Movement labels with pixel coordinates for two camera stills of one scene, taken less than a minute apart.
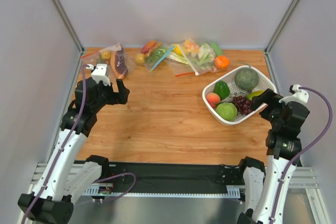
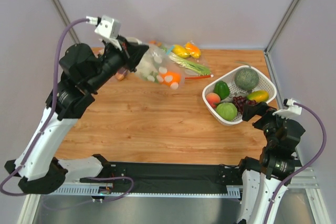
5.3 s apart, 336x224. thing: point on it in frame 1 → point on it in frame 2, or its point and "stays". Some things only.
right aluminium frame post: [266, 50] stays
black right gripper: [271, 104] → [260, 115]
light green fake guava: [227, 110] stays
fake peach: [213, 99] stays
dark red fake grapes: [244, 105] stays
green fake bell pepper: [222, 89] stays
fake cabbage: [206, 54] → [148, 67]
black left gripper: [109, 96] → [128, 54]
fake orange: [222, 62] → [176, 76]
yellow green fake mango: [254, 93] stays
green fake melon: [247, 78] stays
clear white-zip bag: [202, 57] → [158, 65]
